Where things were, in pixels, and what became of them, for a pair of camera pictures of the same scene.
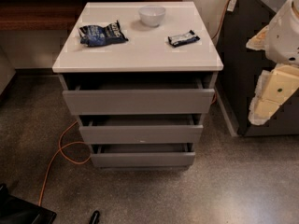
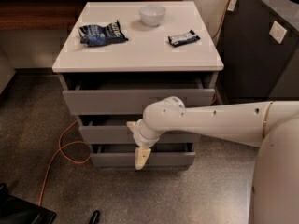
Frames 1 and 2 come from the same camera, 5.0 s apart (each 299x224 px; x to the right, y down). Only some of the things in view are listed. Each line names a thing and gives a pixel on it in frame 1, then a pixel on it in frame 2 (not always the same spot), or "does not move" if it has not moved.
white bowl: (151, 16) does not move
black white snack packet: (183, 38) does not move
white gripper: (282, 42) -> (139, 135)
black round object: (94, 217) does not move
